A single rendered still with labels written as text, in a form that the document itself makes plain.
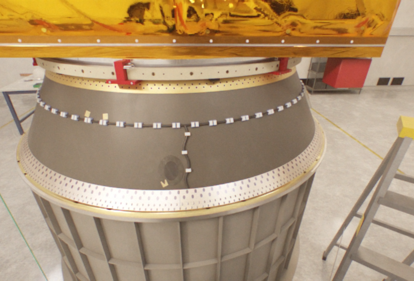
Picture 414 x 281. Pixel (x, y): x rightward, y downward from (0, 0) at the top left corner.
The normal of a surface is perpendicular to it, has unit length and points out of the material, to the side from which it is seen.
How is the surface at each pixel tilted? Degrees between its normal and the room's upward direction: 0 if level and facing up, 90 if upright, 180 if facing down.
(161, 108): 62
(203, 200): 43
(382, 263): 0
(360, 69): 90
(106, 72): 90
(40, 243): 0
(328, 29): 129
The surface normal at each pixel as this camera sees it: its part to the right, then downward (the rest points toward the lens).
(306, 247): 0.01, -0.88
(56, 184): -0.29, -0.35
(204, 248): 0.19, 0.47
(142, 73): -0.04, 0.47
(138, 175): -0.05, 0.00
